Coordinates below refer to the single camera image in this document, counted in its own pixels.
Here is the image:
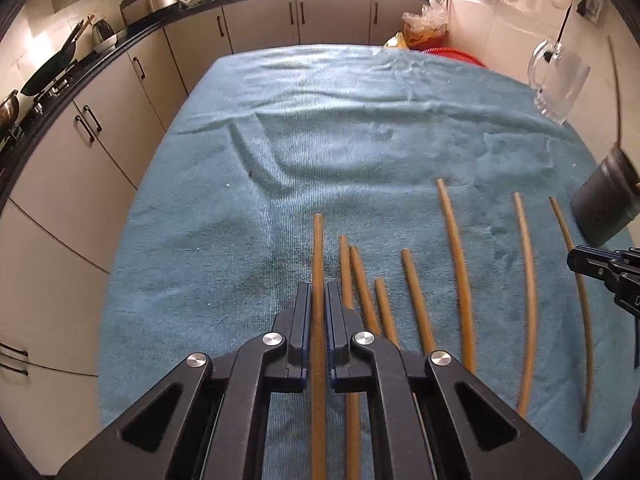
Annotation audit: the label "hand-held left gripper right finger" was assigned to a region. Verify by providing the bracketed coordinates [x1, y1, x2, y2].
[326, 282, 583, 480]

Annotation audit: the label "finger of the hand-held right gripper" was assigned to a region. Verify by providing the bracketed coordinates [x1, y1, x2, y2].
[567, 244, 632, 281]

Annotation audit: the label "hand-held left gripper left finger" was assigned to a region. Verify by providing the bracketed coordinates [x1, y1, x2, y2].
[55, 282, 312, 480]

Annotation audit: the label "dark grey cylindrical holder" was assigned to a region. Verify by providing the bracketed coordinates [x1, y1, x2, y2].
[571, 146, 640, 247]

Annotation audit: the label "brown bamboo chopstick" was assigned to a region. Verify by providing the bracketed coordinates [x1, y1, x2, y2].
[312, 213, 328, 480]
[607, 36, 624, 149]

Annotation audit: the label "bunch of wooden chopsticks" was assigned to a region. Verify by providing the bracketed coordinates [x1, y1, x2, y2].
[339, 178, 596, 480]

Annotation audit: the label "clear glass mug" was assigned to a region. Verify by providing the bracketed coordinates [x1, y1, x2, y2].
[527, 37, 592, 126]

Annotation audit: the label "blue towel cloth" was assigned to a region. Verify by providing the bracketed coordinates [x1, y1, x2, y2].
[97, 44, 633, 480]

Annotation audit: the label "red plastic basin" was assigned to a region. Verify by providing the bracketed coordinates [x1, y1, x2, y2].
[420, 45, 488, 68]

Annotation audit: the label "red trash bin with bags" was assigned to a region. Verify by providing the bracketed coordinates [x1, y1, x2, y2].
[402, 0, 451, 51]

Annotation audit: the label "beige kitchen base cabinets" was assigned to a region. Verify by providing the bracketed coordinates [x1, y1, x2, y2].
[0, 0, 441, 381]

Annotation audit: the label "gas stove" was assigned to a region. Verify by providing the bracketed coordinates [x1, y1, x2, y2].
[0, 60, 81, 161]

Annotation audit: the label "black wok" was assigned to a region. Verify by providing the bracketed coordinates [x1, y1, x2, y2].
[20, 20, 83, 97]

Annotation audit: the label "dark metal pot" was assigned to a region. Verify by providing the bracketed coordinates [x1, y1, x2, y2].
[0, 90, 21, 133]

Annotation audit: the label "black power cable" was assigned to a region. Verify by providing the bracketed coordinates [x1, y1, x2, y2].
[552, 0, 593, 58]

